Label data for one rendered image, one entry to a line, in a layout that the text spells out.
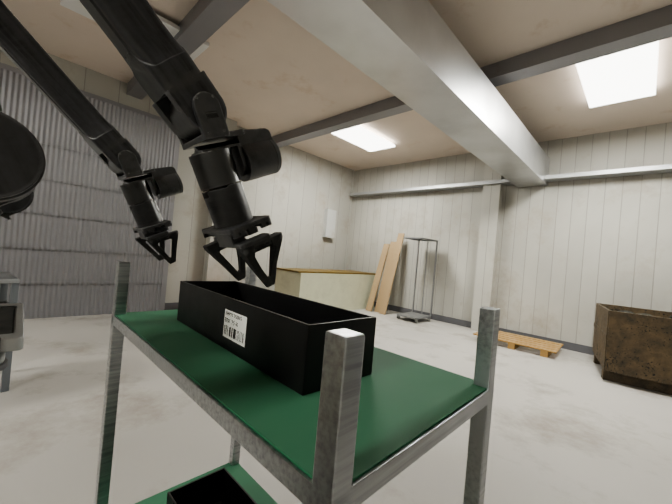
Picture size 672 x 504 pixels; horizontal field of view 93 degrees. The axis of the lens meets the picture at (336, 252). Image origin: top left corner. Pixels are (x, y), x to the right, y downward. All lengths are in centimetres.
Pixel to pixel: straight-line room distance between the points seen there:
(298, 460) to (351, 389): 12
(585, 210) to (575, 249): 63
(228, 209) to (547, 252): 614
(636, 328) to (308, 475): 464
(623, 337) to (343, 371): 465
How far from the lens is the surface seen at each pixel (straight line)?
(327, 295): 642
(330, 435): 35
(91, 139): 88
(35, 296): 569
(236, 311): 71
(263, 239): 45
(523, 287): 648
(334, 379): 33
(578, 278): 634
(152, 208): 89
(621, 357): 492
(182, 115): 48
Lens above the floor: 118
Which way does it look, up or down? level
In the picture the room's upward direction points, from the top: 5 degrees clockwise
